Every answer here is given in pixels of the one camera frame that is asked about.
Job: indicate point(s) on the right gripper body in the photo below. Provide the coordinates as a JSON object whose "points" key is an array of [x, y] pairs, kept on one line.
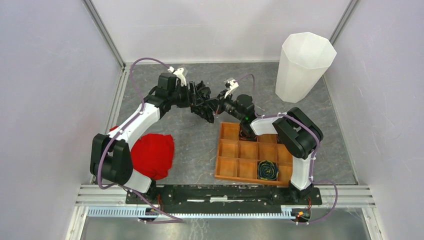
{"points": [[225, 105]]}

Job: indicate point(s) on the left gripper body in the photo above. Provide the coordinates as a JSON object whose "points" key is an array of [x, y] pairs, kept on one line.
{"points": [[183, 99]]}

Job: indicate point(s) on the black trash bag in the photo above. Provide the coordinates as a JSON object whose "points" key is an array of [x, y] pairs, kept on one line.
{"points": [[205, 104]]}

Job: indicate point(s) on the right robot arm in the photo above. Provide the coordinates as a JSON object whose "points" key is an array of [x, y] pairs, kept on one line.
{"points": [[294, 129]]}

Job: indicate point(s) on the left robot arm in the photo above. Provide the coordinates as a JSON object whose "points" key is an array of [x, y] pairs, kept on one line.
{"points": [[111, 162]]}

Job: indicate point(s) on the white trash bin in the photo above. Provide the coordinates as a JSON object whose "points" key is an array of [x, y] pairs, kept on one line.
{"points": [[304, 58]]}

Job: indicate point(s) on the rolled sock orange stripes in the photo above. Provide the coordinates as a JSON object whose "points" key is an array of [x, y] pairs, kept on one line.
{"points": [[245, 135]]}

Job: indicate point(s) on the wooden compartment tray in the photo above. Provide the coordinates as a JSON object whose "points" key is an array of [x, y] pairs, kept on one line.
{"points": [[238, 160]]}

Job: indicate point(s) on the red cloth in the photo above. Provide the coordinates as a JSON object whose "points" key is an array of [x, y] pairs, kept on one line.
{"points": [[152, 155]]}

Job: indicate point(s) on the rolled sock yellow blue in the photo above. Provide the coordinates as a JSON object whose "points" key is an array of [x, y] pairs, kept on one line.
{"points": [[267, 170]]}

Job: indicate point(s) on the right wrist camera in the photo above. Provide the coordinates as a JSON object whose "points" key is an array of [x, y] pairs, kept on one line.
{"points": [[231, 85]]}

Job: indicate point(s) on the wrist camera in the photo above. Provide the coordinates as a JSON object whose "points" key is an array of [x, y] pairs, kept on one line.
{"points": [[231, 85], [181, 74]]}

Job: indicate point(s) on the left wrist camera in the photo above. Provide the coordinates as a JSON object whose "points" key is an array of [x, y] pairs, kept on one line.
{"points": [[181, 74]]}

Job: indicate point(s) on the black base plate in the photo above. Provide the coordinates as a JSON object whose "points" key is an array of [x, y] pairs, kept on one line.
{"points": [[229, 199]]}

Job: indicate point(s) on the white slotted cable duct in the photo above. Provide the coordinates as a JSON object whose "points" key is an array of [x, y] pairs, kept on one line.
{"points": [[142, 212]]}

